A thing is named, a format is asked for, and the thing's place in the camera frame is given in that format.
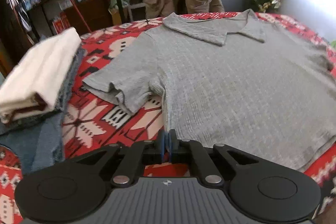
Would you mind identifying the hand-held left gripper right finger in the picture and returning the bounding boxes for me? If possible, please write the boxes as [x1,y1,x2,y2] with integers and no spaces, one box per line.
[168,130,260,186]

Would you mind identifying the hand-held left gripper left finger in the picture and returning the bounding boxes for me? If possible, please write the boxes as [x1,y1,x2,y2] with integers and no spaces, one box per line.
[75,130,167,187]

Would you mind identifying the grey polo shirt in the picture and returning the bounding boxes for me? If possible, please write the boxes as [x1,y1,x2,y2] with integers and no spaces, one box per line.
[83,9,336,172]

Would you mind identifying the red patterned blanket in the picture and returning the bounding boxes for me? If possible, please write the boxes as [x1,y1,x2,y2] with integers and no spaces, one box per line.
[0,12,336,224]

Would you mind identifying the folded blue jeans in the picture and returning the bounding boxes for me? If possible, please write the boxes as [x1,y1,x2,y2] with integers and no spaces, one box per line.
[0,48,87,174]

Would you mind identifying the yellow paper bag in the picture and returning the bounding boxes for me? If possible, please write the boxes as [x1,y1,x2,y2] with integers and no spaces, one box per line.
[109,7,122,25]

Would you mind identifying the white folded garment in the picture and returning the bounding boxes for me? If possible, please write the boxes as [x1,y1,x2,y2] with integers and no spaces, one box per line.
[0,27,82,123]

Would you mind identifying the brown wooden dresser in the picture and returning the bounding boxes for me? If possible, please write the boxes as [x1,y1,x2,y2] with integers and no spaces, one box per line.
[64,0,113,29]

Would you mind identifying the red cardboard box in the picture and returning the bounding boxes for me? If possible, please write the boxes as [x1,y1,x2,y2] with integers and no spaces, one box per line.
[52,13,71,35]

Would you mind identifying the brown wooden door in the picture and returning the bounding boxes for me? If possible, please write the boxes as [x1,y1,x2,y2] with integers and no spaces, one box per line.
[0,0,34,77]

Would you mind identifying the red broom handle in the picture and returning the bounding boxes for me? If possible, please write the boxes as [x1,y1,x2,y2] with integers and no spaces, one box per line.
[64,0,92,33]

